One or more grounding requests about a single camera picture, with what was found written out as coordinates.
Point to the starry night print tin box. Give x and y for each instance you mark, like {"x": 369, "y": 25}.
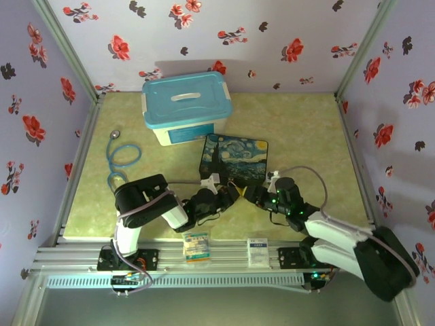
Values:
{"x": 238, "y": 156}

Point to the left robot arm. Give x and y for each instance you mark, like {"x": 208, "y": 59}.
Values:
{"x": 139, "y": 197}

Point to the clear packet with green print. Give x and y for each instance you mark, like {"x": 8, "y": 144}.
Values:
{"x": 196, "y": 247}

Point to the white packet with blue label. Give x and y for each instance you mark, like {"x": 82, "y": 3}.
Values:
{"x": 258, "y": 252}

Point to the blue lidded plastic storage box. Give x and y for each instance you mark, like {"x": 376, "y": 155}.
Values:
{"x": 187, "y": 105}

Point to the blue tube stethoscope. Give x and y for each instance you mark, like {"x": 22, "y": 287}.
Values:
{"x": 116, "y": 134}

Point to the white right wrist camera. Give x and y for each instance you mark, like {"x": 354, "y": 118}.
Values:
{"x": 273, "y": 183}

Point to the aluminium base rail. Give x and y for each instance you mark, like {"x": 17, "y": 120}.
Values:
{"x": 231, "y": 253}

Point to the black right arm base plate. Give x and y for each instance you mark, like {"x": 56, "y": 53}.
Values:
{"x": 289, "y": 258}

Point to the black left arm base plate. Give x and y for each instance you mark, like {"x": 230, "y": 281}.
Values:
{"x": 149, "y": 259}

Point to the aluminium frame post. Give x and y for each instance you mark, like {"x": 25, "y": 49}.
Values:
{"x": 64, "y": 47}
{"x": 367, "y": 47}

